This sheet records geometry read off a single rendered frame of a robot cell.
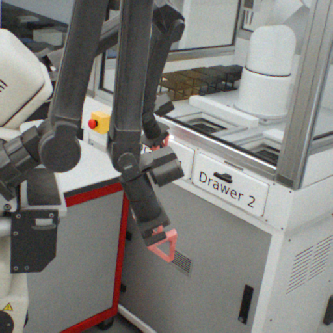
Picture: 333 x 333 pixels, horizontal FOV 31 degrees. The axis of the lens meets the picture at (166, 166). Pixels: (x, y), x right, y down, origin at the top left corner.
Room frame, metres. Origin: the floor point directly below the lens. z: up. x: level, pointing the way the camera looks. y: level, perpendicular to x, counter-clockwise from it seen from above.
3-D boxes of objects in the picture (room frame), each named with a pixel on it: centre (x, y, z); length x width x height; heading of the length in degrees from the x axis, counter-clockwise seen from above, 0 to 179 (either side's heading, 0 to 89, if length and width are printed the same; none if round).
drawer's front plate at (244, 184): (1.78, -0.21, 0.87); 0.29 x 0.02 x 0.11; 48
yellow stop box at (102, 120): (2.20, 0.28, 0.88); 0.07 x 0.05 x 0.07; 48
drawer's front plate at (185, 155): (1.99, 0.03, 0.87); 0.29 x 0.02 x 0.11; 48
